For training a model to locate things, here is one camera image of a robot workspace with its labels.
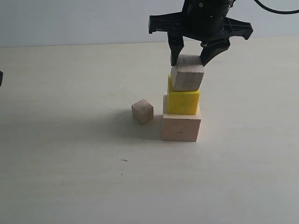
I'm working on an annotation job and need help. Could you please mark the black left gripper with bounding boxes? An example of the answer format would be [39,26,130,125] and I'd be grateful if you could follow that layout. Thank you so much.
[0,71,3,86]

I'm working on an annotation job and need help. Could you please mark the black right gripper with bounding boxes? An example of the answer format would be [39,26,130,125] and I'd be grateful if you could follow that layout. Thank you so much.
[149,0,253,67]

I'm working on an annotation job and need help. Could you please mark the medium natural wooden cube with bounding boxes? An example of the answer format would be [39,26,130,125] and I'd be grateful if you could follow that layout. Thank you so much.
[171,54,204,91]

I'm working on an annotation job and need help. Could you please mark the yellow painted wooden cube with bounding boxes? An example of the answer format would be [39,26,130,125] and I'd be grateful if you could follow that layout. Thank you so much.
[167,74,200,115]

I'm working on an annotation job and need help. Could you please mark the large natural wooden cube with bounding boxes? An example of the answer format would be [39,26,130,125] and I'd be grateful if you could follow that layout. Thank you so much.
[161,91,202,142]

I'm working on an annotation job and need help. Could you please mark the small natural wooden cube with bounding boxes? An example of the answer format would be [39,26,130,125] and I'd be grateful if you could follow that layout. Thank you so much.
[131,99,154,125]

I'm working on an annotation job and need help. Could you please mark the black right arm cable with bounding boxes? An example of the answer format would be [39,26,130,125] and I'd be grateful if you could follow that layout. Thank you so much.
[253,0,299,14]

